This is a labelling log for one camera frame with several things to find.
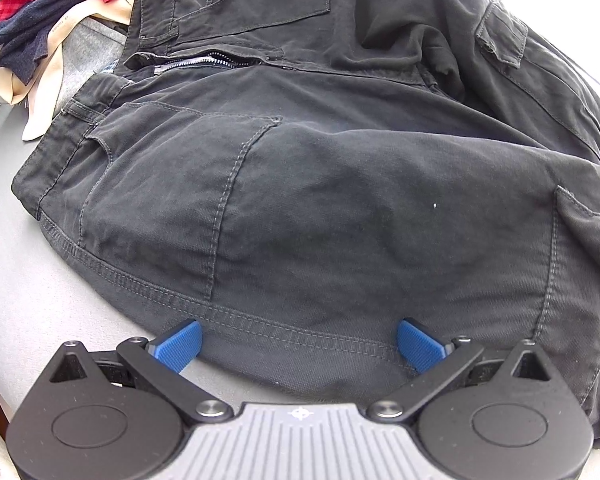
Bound grey crumpled garment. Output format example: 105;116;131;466
55;19;131;117

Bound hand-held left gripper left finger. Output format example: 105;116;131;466
50;319;231;423

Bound beige garment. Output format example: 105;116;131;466
0;0;133;142

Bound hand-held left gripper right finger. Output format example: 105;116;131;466
367;318;554;419

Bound black cargo pants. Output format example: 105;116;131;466
10;0;600;453

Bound navy blue garment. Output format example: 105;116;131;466
0;0;85;86

